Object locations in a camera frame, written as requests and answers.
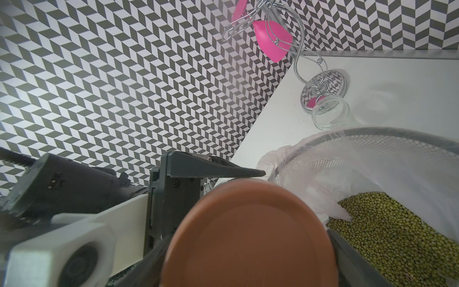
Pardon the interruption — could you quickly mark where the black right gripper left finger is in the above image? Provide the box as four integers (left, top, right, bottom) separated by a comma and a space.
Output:
115, 236, 172, 287

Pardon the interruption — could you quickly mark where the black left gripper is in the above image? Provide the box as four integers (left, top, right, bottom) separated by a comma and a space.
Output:
144, 151, 266, 255

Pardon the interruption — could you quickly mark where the wire stand with pink discs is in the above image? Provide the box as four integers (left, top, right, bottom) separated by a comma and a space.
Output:
222, 1, 347, 113

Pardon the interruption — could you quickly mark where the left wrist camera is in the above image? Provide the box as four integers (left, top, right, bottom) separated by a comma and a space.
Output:
4, 194, 148, 287

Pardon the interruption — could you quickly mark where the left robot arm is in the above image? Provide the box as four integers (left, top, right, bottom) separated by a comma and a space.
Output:
1, 149, 265, 254

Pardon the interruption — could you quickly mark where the clear plastic bin liner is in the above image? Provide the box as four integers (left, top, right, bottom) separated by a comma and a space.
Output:
257, 127, 459, 240

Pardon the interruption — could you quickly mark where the mung beans pile in bin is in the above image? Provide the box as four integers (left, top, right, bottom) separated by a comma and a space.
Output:
327, 192, 459, 287

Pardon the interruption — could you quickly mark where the grey mesh waste bin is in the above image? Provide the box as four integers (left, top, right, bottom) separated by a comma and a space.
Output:
259, 127, 459, 201

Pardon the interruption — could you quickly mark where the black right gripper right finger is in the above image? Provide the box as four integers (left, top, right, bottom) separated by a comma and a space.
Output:
327, 229, 393, 287

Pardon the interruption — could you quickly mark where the glass jar with mung beans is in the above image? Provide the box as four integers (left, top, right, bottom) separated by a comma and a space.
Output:
311, 96, 350, 131

